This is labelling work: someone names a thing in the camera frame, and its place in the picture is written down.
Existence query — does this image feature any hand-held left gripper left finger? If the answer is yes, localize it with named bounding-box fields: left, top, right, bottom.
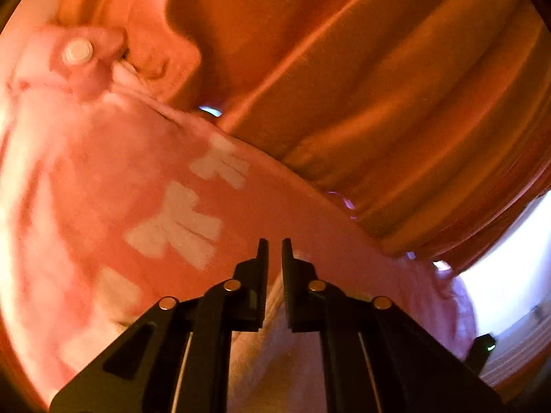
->
left=49, top=238, right=269, bottom=413

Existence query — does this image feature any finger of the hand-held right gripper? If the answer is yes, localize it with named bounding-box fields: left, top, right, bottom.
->
left=467, top=333, right=497, bottom=375

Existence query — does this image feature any pink blanket with white bows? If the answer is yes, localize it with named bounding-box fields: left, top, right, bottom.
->
left=0, top=82, right=478, bottom=406

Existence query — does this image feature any pink plush with white button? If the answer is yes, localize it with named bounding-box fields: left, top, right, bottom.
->
left=9, top=23, right=130, bottom=100

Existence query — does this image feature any pink striped sheet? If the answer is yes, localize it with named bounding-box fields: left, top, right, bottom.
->
left=480, top=307, right=551, bottom=396

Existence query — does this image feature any orange curtain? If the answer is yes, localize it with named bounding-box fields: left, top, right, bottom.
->
left=56, top=0, right=551, bottom=274

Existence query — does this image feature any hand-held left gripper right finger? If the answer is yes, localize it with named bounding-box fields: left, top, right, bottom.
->
left=281, top=238, right=502, bottom=413

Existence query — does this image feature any white sweater with black hearts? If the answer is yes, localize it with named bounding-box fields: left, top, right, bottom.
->
left=227, top=262, right=329, bottom=413

